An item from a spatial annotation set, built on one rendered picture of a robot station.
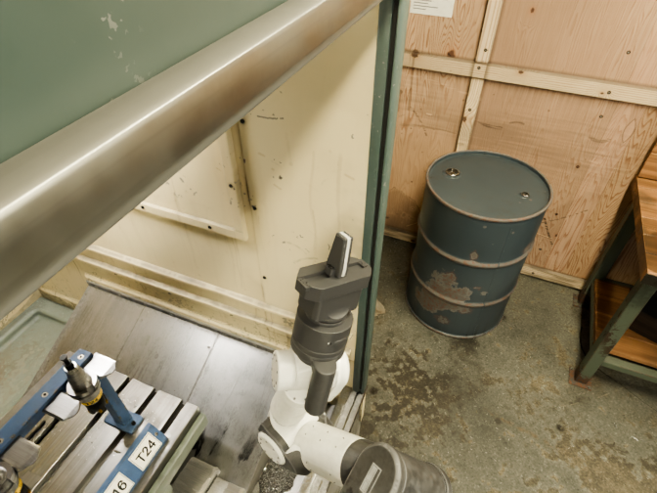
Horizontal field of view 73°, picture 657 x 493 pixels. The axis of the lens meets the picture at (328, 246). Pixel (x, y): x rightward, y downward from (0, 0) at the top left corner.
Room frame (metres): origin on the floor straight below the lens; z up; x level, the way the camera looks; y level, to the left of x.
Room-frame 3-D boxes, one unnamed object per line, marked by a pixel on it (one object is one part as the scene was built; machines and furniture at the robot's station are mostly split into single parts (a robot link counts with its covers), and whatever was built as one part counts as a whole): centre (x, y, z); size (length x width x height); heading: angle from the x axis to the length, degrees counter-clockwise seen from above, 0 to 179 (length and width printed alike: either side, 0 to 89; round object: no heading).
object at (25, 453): (0.38, 0.62, 1.21); 0.07 x 0.05 x 0.01; 67
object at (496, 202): (1.82, -0.78, 0.44); 0.60 x 0.60 x 0.88
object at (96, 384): (0.53, 0.55, 1.21); 0.06 x 0.06 x 0.03
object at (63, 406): (0.48, 0.57, 1.21); 0.07 x 0.05 x 0.01; 67
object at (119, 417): (0.60, 0.58, 1.05); 0.10 x 0.05 x 0.30; 67
